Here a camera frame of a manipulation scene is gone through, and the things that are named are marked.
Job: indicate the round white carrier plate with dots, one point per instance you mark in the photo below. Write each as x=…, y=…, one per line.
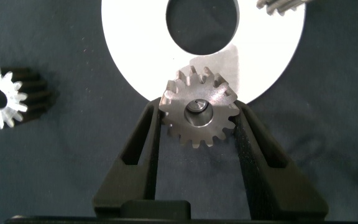
x=135, y=46

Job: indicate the dark table mat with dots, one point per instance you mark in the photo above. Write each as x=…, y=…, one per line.
x=42, y=171

